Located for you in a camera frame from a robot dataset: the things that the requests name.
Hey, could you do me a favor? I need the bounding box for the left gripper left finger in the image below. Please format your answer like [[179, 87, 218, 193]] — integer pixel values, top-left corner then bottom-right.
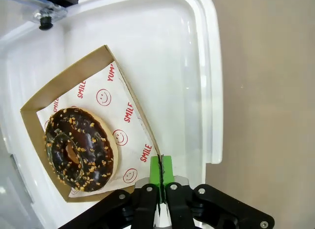
[[58, 155, 162, 229]]

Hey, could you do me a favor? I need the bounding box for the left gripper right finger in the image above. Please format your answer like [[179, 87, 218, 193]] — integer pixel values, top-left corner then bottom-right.
[[161, 155, 275, 229]]

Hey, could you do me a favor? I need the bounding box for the chocolate donut with nuts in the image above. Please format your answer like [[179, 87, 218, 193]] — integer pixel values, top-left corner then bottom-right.
[[44, 106, 120, 193]]

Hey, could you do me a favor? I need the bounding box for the printed paper liner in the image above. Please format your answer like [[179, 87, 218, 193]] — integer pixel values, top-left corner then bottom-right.
[[35, 63, 159, 199]]

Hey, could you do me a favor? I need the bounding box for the cardboard box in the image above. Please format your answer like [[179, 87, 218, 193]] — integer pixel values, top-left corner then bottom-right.
[[19, 44, 164, 204]]

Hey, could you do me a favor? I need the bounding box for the white display tray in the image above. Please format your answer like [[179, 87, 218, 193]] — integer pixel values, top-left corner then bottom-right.
[[0, 0, 223, 229]]

